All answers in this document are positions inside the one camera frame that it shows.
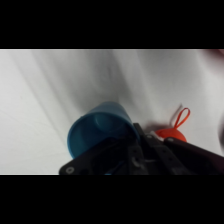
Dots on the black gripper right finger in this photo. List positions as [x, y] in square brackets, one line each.
[173, 156]

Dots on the red and tan toy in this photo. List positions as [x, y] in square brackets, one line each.
[173, 131]

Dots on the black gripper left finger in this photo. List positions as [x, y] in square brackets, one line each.
[100, 158]

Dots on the blue plastic cup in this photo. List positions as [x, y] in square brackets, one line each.
[96, 128]

